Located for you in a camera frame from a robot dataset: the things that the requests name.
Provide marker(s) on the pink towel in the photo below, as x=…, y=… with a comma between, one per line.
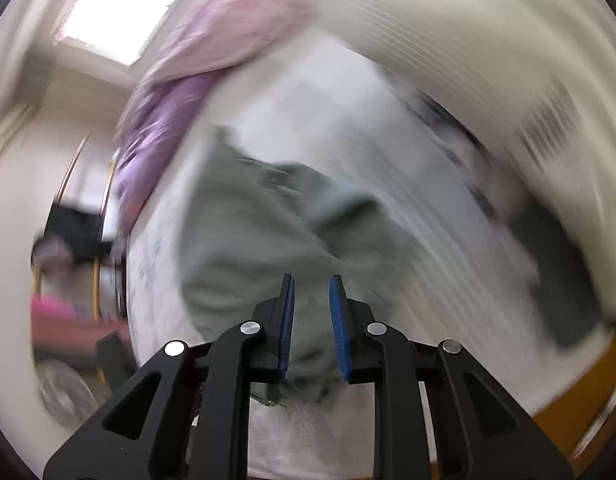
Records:
x=53, y=310

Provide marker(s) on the white knit sweater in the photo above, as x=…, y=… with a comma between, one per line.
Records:
x=463, y=35

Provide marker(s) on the window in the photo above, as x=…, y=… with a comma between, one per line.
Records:
x=123, y=5

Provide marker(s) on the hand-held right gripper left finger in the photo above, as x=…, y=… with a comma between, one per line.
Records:
x=286, y=330

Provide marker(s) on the grey zip hoodie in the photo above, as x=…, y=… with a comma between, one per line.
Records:
x=248, y=240

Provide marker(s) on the white electric fan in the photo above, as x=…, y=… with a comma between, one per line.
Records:
x=63, y=390

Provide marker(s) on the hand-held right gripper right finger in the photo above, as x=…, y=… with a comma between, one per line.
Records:
x=339, y=330

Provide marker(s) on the wooden barre rack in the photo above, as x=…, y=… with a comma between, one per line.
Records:
x=95, y=285

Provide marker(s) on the dark hooded jacket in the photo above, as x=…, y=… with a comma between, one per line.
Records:
x=73, y=230

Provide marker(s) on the purple floral quilt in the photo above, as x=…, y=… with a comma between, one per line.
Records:
x=188, y=85

